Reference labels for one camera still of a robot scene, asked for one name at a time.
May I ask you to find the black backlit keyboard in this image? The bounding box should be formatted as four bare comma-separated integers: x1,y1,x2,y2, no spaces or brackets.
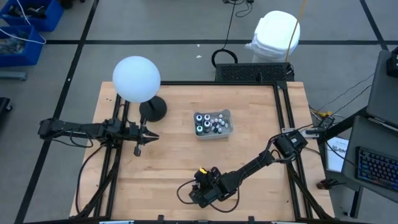
355,146,398,191

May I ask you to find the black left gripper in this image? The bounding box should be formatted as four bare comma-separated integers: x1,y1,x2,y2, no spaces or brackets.
129,116,160,157

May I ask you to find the small brown black device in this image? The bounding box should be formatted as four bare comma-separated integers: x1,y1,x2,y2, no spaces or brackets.
316,179,338,190

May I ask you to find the black desktop device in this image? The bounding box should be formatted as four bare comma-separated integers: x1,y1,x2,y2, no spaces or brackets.
386,46,398,78

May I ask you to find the white printed paper sheet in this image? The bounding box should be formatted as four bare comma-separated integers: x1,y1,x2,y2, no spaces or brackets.
325,136,351,173

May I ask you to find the black aluminium table frame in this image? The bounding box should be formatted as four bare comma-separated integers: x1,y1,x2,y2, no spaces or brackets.
70,80,335,224

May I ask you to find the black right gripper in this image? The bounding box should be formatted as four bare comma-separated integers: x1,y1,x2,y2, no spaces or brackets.
188,167,231,208

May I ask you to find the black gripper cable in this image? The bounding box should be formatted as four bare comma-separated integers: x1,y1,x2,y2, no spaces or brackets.
176,179,241,214

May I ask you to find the yellow hanging cable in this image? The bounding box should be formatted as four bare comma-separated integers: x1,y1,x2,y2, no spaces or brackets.
285,0,308,62

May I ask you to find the grey metal bar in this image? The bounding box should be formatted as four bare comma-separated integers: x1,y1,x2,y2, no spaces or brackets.
0,71,27,82

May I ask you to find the black perforated metal case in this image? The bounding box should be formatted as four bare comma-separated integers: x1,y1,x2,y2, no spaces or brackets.
215,62,295,83

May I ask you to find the white plastic storage bin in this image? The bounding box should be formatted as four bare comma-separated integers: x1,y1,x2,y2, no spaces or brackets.
193,108,235,141

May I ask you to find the grey computer desk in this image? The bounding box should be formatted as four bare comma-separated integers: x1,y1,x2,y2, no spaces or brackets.
341,115,398,218

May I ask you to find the yellow plug cable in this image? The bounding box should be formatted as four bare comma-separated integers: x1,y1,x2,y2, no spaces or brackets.
310,108,333,118

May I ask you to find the blue plastic storage bin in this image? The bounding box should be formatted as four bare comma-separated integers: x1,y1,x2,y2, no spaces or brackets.
0,24,46,68
0,0,65,32

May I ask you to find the white globe table lamp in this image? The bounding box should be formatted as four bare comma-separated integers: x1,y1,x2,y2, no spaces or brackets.
112,55,168,123

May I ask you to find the grey desk panel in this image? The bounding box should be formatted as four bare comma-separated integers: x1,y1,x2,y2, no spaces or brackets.
366,49,398,127

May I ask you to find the black coiled power cable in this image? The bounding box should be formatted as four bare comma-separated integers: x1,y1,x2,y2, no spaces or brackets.
211,0,239,68

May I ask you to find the white lidded trash bin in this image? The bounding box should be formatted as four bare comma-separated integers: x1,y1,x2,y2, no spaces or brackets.
244,10,301,63

